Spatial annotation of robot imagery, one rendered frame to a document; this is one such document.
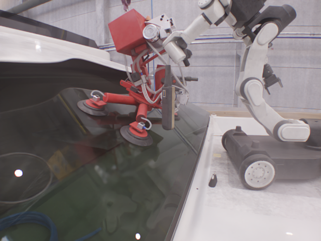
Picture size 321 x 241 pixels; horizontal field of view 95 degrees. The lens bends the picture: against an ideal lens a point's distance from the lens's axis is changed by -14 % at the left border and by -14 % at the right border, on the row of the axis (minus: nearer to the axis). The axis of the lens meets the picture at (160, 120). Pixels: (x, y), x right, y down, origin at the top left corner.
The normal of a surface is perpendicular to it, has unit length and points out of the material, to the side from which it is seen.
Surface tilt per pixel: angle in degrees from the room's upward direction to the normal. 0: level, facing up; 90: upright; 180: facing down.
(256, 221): 3
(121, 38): 90
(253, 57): 115
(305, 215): 0
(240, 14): 127
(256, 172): 90
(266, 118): 90
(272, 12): 90
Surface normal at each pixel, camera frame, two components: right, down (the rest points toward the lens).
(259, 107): 0.03, 0.58
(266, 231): -0.04, -0.94
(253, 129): -0.40, 0.19
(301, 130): -0.15, 0.21
